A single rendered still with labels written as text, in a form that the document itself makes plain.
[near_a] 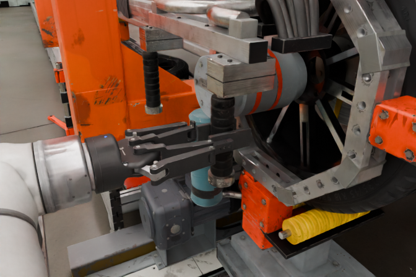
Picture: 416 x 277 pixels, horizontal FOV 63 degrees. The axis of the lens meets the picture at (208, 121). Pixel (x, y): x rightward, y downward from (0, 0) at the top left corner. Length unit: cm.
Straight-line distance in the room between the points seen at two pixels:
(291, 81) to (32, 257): 54
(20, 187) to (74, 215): 138
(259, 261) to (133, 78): 70
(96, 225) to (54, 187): 128
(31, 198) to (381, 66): 48
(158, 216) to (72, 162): 68
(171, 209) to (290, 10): 75
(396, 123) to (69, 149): 44
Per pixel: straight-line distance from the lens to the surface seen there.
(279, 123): 92
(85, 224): 172
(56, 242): 168
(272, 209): 86
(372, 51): 56
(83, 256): 138
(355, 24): 58
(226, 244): 133
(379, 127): 57
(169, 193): 113
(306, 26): 51
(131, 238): 140
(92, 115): 109
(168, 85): 115
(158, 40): 78
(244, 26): 47
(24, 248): 37
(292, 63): 72
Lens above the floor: 106
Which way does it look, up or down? 24 degrees down
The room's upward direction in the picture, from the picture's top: straight up
